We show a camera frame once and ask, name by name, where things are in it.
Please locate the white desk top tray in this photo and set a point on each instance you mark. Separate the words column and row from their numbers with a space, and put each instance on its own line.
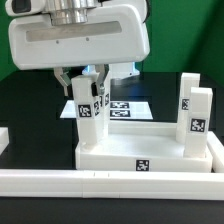
column 140, row 146

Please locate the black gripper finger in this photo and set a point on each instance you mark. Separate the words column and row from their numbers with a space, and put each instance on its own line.
column 97, row 86
column 61, row 74

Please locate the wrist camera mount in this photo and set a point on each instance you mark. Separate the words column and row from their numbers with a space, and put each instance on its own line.
column 16, row 8

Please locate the white right fence bar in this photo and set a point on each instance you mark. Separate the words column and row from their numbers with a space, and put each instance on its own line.
column 217, row 150

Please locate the white front fence bar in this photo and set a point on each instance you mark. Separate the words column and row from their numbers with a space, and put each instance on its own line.
column 111, row 184

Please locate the white left fence bar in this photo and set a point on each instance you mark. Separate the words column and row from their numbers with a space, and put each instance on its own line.
column 4, row 138

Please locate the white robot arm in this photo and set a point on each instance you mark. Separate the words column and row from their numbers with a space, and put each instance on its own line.
column 60, row 34

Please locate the fiducial marker sheet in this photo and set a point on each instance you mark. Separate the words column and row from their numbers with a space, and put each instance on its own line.
column 118, row 110

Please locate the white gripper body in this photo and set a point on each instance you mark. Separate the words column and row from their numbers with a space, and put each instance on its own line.
column 80, row 34

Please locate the white fence bar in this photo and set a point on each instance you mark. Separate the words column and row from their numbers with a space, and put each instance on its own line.
column 4, row 138
column 217, row 150
column 111, row 184

